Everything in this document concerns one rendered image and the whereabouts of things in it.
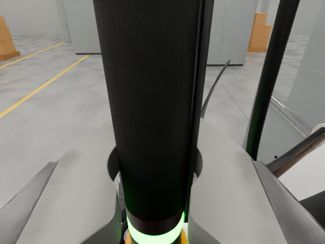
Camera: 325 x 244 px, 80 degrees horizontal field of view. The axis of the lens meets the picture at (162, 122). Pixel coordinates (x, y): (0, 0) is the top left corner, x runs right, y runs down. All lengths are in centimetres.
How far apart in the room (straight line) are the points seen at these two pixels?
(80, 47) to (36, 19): 661
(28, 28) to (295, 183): 1430
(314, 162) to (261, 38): 792
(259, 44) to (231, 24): 279
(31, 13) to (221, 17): 1092
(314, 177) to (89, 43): 741
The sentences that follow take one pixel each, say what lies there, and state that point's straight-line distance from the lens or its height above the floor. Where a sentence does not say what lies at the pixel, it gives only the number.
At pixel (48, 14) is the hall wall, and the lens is 1372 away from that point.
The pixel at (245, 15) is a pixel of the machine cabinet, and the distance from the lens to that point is 592.
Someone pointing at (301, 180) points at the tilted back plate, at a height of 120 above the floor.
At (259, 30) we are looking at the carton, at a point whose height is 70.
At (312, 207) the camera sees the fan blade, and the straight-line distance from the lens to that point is 27.
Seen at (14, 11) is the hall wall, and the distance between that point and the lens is 1463.
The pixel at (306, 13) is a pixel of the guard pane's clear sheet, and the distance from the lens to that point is 132.
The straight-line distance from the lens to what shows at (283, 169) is 28.
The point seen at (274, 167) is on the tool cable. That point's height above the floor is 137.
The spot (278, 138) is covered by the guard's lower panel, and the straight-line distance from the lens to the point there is 139.
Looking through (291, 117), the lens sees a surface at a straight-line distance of 127.
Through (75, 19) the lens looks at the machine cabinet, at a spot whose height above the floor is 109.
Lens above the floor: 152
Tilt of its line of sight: 31 degrees down
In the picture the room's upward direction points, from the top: straight up
